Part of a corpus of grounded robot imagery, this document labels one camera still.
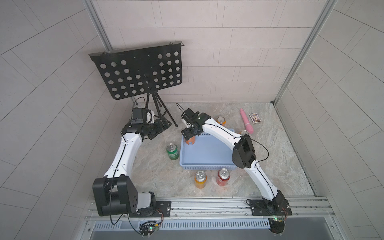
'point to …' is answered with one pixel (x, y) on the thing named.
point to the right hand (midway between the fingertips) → (189, 133)
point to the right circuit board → (277, 224)
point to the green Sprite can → (173, 150)
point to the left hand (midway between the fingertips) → (168, 124)
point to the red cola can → (223, 176)
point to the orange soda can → (191, 141)
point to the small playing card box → (255, 118)
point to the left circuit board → (148, 228)
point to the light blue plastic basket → (209, 152)
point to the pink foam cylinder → (247, 125)
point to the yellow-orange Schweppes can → (200, 179)
